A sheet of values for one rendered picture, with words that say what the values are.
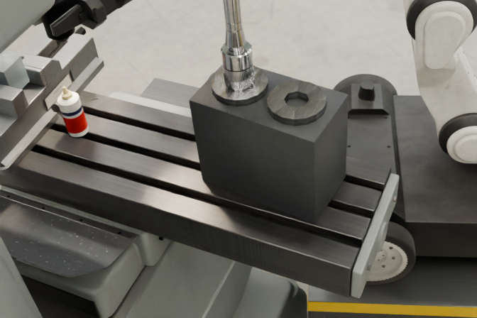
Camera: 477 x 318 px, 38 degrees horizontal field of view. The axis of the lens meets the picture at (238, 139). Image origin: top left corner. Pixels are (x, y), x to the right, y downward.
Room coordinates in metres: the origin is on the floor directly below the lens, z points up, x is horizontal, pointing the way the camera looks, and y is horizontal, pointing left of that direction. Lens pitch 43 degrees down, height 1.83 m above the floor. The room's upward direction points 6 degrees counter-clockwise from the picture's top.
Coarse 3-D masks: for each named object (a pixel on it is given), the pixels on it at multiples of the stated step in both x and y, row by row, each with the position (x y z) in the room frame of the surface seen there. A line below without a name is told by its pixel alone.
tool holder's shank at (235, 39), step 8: (224, 0) 0.83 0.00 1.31; (232, 0) 0.83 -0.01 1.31; (224, 8) 0.83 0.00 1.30; (232, 8) 0.83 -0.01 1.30; (240, 8) 0.84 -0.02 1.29; (224, 16) 0.84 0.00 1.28; (232, 16) 0.83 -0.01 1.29; (240, 16) 0.83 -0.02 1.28; (232, 24) 0.83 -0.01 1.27; (240, 24) 0.83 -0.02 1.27; (232, 32) 0.83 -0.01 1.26; (240, 32) 0.83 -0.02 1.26; (232, 40) 0.83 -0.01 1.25; (240, 40) 0.83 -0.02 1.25; (232, 48) 0.83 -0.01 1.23; (240, 48) 0.83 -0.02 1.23
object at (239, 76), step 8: (224, 64) 0.83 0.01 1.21; (232, 64) 0.82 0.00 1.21; (240, 64) 0.82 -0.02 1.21; (248, 64) 0.82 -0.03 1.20; (224, 72) 0.83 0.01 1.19; (232, 72) 0.82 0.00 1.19; (240, 72) 0.82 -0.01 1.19; (248, 72) 0.82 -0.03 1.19; (224, 80) 0.84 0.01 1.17; (232, 80) 0.82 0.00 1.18; (240, 80) 0.82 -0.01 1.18; (248, 80) 0.82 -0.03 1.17; (232, 88) 0.82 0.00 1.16; (240, 88) 0.82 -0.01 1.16
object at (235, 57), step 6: (246, 42) 0.85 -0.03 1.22; (222, 48) 0.84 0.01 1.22; (228, 48) 0.84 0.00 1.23; (246, 48) 0.83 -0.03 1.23; (222, 54) 0.83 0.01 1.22; (228, 54) 0.82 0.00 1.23; (234, 54) 0.82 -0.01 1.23; (240, 54) 0.82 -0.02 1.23; (246, 54) 0.82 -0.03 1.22; (228, 60) 0.82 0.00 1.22; (234, 60) 0.82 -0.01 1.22; (240, 60) 0.82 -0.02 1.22
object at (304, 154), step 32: (192, 96) 0.83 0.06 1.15; (224, 96) 0.81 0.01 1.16; (256, 96) 0.80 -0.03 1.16; (288, 96) 0.80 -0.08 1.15; (320, 96) 0.78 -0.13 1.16; (224, 128) 0.79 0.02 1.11; (256, 128) 0.75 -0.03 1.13; (288, 128) 0.73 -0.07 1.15; (320, 128) 0.73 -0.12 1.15; (224, 160) 0.79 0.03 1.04; (256, 160) 0.76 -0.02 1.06; (288, 160) 0.72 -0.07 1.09; (320, 160) 0.71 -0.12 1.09; (256, 192) 0.76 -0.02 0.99; (288, 192) 0.73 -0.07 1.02; (320, 192) 0.71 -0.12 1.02
